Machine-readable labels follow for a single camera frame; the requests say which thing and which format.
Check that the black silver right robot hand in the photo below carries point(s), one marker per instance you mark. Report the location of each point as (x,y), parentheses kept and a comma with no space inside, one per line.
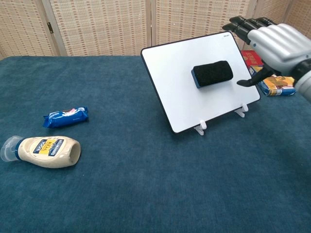
(274,41)

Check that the blue cookie pack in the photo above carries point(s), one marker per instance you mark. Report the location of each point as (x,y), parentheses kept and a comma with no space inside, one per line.
(65,117)

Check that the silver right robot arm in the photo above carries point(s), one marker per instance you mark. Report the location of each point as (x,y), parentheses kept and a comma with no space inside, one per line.
(305,85)

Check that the woven folding screen panel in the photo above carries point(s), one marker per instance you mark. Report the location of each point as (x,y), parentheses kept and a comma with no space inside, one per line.
(194,19)
(102,26)
(22,26)
(291,12)

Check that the black screen hinge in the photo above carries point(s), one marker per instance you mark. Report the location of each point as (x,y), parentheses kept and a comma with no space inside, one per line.
(50,27)

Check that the blue yellow snack box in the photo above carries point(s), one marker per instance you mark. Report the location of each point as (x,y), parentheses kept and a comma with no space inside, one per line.
(277,86)

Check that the blue table cloth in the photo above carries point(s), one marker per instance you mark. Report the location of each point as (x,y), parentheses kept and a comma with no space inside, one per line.
(145,182)

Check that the red certificate book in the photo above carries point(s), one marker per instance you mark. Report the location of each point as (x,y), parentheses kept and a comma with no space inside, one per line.
(252,58)

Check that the black felt whiteboard eraser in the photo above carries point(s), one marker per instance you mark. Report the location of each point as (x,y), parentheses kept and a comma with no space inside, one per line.
(212,74)

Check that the mayonnaise squeeze bottle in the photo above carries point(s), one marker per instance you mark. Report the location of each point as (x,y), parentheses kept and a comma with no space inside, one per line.
(48,151)

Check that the white board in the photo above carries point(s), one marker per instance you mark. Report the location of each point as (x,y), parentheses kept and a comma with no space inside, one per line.
(170,80)

